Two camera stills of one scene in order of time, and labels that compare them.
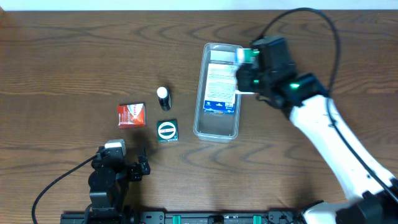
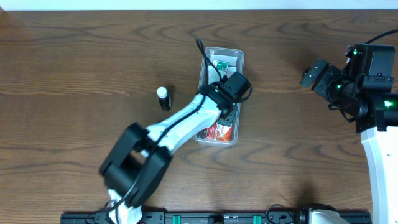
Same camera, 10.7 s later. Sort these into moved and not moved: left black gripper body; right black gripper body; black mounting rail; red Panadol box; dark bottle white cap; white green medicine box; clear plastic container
Moved: left black gripper body; red Panadol box; right black gripper body; white green medicine box
Not moved: clear plastic container; dark bottle white cap; black mounting rail
